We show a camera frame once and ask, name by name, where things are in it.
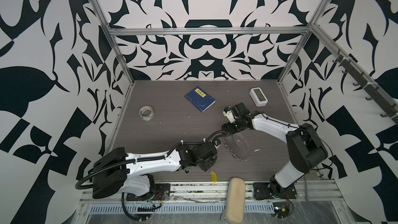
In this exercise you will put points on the small circuit board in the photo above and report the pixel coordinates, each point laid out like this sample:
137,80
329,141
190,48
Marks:
282,210

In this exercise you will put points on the beige pencil case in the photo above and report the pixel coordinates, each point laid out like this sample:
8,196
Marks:
235,202

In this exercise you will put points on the yellow key tag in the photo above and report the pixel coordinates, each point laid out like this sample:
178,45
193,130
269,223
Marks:
213,176

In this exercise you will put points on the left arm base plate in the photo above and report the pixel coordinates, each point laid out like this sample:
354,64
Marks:
159,191

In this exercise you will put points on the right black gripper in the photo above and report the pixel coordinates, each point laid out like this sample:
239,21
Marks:
228,125

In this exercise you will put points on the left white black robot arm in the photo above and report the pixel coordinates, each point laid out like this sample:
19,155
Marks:
136,178

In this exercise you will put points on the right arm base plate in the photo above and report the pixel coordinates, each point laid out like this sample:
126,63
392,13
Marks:
264,191

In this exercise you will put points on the blue book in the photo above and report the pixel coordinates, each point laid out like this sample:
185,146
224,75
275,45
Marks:
200,99

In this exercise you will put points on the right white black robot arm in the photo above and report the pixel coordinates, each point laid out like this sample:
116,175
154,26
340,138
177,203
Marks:
305,148

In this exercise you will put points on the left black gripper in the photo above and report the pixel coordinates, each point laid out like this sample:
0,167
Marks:
208,165

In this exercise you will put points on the white digital clock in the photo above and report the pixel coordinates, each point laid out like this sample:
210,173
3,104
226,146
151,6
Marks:
258,97

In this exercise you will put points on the clear tape roll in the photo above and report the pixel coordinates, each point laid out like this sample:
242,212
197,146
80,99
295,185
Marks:
146,113

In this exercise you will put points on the wall hook rack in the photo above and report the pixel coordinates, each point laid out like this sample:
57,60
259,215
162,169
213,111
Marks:
374,90

